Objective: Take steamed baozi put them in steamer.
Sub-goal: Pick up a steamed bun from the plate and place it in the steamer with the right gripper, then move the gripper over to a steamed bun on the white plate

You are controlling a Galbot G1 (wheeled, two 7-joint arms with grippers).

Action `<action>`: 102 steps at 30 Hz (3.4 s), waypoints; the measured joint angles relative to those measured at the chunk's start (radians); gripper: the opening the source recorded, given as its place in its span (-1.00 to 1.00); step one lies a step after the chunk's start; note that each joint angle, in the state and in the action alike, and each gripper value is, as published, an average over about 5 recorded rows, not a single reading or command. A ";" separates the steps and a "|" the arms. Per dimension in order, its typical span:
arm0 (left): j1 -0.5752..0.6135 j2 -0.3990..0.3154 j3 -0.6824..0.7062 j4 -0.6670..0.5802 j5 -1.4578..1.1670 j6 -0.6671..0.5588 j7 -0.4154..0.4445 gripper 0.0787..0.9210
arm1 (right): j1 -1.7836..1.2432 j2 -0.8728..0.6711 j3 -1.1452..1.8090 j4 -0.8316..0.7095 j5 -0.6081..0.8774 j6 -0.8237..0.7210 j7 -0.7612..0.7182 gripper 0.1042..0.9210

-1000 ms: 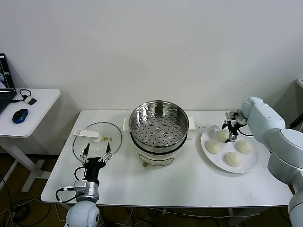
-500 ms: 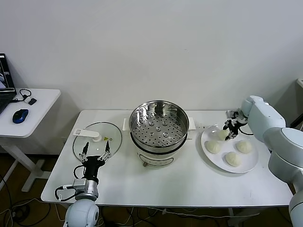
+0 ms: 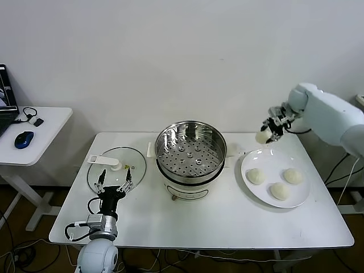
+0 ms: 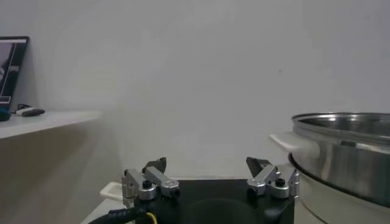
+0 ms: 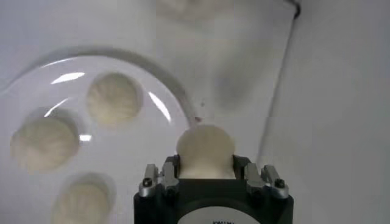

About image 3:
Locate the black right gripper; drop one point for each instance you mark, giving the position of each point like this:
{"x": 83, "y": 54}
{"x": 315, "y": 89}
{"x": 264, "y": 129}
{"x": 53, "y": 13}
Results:
{"x": 283, "y": 119}

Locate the white floor stand base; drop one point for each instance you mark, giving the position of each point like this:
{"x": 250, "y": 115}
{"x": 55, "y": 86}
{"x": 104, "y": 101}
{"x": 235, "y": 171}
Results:
{"x": 351, "y": 210}

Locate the white table leg frame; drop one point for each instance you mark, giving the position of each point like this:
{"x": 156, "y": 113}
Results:
{"x": 280, "y": 256}

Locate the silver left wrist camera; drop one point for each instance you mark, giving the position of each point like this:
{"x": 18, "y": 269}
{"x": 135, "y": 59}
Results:
{"x": 94, "y": 221}

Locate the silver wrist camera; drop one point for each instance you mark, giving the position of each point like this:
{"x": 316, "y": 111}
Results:
{"x": 275, "y": 110}
{"x": 94, "y": 221}

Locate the white electric cooker base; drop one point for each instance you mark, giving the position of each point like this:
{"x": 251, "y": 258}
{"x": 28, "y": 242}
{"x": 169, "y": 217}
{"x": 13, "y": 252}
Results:
{"x": 186, "y": 193}

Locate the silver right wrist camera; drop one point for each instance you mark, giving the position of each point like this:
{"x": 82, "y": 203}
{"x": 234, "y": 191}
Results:
{"x": 275, "y": 110}

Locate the white side table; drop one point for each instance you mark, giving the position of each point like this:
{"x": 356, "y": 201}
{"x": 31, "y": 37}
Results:
{"x": 42, "y": 136}

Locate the black laptop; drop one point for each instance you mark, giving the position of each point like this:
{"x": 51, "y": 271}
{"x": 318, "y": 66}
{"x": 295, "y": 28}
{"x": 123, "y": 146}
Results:
{"x": 7, "y": 113}

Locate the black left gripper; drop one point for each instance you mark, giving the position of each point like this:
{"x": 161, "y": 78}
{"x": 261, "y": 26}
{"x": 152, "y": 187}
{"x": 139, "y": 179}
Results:
{"x": 110, "y": 199}

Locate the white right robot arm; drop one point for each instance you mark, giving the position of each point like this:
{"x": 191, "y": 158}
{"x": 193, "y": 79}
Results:
{"x": 327, "y": 113}

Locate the white steamed baozi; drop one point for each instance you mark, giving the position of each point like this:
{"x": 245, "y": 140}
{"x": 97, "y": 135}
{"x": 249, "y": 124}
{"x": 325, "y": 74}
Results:
{"x": 256, "y": 176}
{"x": 280, "y": 191}
{"x": 261, "y": 137}
{"x": 293, "y": 175}

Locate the blue computer mouse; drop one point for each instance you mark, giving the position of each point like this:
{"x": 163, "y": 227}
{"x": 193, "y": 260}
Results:
{"x": 24, "y": 139}

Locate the stainless steel steamer basket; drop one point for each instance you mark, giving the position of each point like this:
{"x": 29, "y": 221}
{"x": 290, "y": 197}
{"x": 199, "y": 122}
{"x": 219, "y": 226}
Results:
{"x": 190, "y": 159}

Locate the small black white adapter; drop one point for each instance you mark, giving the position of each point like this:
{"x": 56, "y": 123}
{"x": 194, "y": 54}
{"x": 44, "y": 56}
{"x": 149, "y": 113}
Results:
{"x": 38, "y": 122}

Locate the white round plate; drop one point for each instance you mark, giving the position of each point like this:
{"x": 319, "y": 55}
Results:
{"x": 273, "y": 167}

